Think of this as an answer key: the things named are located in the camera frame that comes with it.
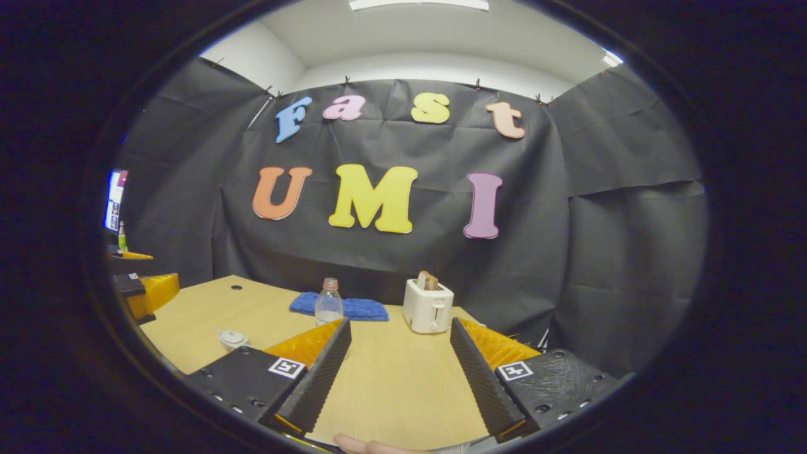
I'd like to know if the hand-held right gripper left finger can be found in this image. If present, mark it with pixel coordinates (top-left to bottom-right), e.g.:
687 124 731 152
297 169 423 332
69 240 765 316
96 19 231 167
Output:
186 317 352 439

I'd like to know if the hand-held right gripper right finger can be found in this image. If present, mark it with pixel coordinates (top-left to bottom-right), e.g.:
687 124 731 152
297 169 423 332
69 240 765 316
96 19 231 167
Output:
450 317 622 443

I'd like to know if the clear plastic water bottle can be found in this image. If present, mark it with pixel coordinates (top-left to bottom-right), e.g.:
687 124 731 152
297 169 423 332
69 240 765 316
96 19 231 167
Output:
315 277 345 327

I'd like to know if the computer monitor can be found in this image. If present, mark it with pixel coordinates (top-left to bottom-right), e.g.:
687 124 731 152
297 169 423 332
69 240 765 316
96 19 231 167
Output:
104 169 129 233

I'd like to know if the blue folded towel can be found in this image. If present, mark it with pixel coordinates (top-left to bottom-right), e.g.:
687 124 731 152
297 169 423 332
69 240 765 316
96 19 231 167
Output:
289 291 390 322

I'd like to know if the white toaster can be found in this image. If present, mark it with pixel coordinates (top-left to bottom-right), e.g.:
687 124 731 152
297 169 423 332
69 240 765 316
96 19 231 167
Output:
402 279 455 334

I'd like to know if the black backdrop cloth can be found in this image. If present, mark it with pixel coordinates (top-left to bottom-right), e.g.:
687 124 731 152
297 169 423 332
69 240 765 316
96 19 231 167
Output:
117 58 708 379

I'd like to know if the ceiling light panel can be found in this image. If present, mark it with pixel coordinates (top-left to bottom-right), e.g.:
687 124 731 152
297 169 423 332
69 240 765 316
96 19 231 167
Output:
349 0 490 12

